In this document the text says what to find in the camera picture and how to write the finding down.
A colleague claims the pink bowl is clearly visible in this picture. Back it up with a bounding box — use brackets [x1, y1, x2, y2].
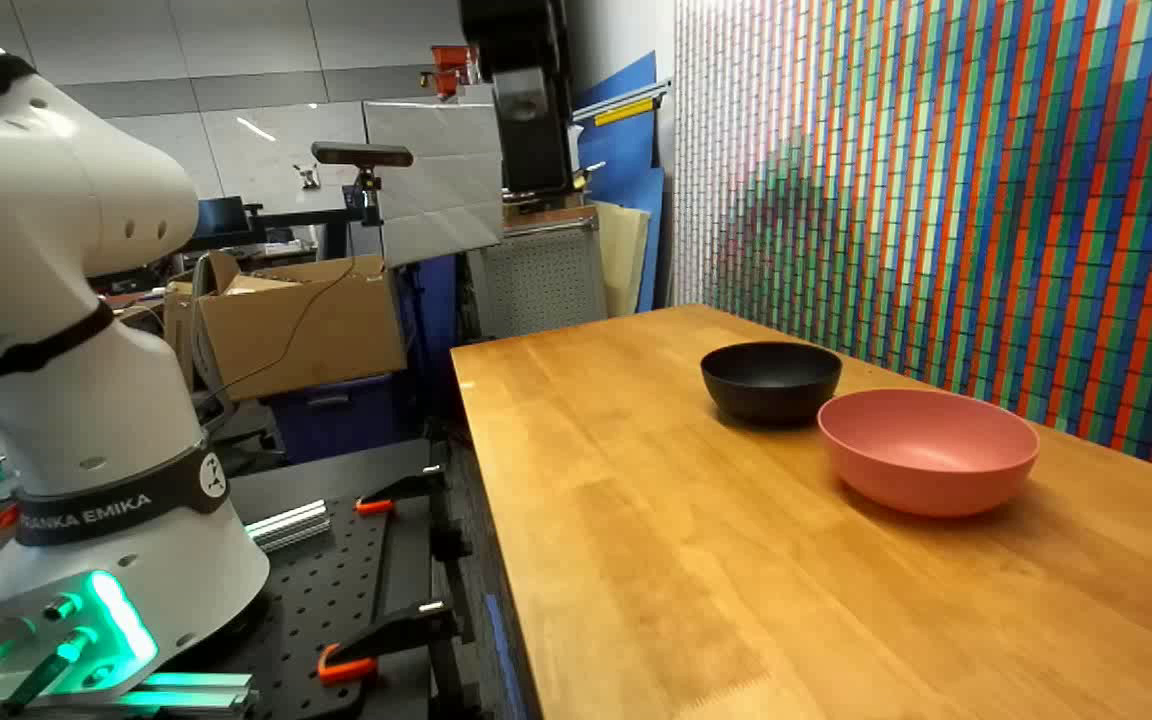
[818, 387, 1042, 521]

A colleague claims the orange black clamp upper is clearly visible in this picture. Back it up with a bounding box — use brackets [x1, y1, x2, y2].
[354, 463, 444, 517]

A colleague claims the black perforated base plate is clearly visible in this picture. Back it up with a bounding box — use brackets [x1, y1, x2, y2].
[125, 501, 413, 720]

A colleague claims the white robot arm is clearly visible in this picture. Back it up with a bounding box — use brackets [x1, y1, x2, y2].
[0, 49, 267, 714]

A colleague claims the white monitor panel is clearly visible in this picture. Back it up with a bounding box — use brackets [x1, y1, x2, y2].
[364, 99, 506, 265]

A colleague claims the orange black clamp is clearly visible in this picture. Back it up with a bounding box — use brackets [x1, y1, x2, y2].
[312, 601, 455, 690]
[354, 463, 444, 517]

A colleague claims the cardboard box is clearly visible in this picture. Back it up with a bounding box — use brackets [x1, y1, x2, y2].
[165, 253, 407, 399]

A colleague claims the black bowl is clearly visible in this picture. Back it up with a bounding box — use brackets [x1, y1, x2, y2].
[701, 340, 843, 425]

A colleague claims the blue storage bin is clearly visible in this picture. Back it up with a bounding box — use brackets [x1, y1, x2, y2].
[267, 381, 405, 460]

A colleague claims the blue board leaning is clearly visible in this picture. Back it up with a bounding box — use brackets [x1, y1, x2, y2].
[577, 56, 668, 314]

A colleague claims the aluminium extrusion bar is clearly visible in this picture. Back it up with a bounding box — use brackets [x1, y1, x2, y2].
[250, 501, 331, 554]

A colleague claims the black camera on stand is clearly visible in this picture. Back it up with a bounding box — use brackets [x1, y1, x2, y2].
[312, 139, 413, 255]

